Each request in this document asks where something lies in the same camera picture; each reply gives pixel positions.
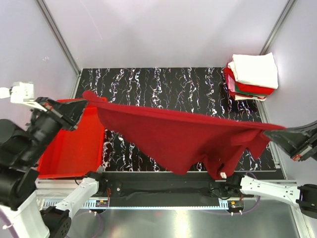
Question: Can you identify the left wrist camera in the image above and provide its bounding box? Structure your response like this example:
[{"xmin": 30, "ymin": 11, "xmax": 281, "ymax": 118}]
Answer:
[{"xmin": 0, "ymin": 82, "xmax": 35, "ymax": 104}]

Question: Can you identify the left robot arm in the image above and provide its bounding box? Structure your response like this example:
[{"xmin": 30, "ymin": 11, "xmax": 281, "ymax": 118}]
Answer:
[{"xmin": 0, "ymin": 97, "xmax": 107, "ymax": 238}]

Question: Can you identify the right aluminium frame post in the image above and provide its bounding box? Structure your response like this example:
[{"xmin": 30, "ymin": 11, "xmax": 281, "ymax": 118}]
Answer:
[{"xmin": 259, "ymin": 0, "xmax": 297, "ymax": 55}]

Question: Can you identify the red folded t-shirt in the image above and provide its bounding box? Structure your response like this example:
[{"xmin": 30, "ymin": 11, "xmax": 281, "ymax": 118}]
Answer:
[{"xmin": 223, "ymin": 67, "xmax": 274, "ymax": 96}]

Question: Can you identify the right connector board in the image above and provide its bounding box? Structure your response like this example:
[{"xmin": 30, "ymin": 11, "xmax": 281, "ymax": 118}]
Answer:
[{"xmin": 229, "ymin": 200, "xmax": 244, "ymax": 209}]

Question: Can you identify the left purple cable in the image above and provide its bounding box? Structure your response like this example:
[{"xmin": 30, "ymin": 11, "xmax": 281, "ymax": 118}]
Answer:
[{"xmin": 0, "ymin": 210, "xmax": 15, "ymax": 238}]

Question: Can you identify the green folded t-shirt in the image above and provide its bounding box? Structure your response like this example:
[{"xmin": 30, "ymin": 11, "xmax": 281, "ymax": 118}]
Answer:
[{"xmin": 235, "ymin": 83, "xmax": 267, "ymax": 96}]

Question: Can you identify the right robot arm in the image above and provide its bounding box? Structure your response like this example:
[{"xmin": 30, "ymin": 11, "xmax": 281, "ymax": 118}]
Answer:
[{"xmin": 224, "ymin": 121, "xmax": 317, "ymax": 219}]

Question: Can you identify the red plastic bin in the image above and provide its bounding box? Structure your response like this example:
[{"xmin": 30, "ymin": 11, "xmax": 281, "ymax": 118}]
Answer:
[{"xmin": 38, "ymin": 105, "xmax": 105, "ymax": 179}]

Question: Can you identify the left connector board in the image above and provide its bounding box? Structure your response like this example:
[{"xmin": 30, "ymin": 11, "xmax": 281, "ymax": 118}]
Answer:
[{"xmin": 96, "ymin": 200, "xmax": 109, "ymax": 209}]

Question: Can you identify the dark red t-shirt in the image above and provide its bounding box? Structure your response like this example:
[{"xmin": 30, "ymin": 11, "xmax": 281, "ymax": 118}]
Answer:
[{"xmin": 83, "ymin": 91, "xmax": 281, "ymax": 179}]

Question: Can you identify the connector board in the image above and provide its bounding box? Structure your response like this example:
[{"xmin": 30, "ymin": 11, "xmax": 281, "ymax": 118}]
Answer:
[
  {"xmin": 96, "ymin": 200, "xmax": 109, "ymax": 209},
  {"xmin": 229, "ymin": 200, "xmax": 244, "ymax": 209}
]

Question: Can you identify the cream folded t-shirt bottom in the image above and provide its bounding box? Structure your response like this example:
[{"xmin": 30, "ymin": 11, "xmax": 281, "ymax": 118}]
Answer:
[{"xmin": 233, "ymin": 94, "xmax": 266, "ymax": 102}]

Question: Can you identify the pink folded t-shirt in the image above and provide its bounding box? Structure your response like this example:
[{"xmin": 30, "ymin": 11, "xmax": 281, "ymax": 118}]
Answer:
[{"xmin": 227, "ymin": 74, "xmax": 236, "ymax": 92}]

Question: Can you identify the white slotted cable duct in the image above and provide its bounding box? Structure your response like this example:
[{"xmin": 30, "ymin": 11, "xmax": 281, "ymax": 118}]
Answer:
[{"xmin": 43, "ymin": 199, "xmax": 231, "ymax": 209}]

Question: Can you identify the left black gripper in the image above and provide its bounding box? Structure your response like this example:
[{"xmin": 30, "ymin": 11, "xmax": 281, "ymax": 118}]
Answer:
[{"xmin": 20, "ymin": 93, "xmax": 89, "ymax": 162}]

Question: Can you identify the white folded t-shirt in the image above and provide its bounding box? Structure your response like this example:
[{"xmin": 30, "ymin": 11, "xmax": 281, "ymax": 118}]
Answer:
[{"xmin": 227, "ymin": 53, "xmax": 278, "ymax": 89}]

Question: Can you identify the aluminium frame post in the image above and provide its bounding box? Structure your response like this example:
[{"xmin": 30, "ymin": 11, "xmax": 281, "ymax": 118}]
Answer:
[
  {"xmin": 259, "ymin": 0, "xmax": 297, "ymax": 55},
  {"xmin": 35, "ymin": 0, "xmax": 81, "ymax": 77}
]

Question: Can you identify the left aluminium frame post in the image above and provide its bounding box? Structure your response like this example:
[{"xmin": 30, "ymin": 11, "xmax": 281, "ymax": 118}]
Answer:
[{"xmin": 35, "ymin": 0, "xmax": 81, "ymax": 77}]

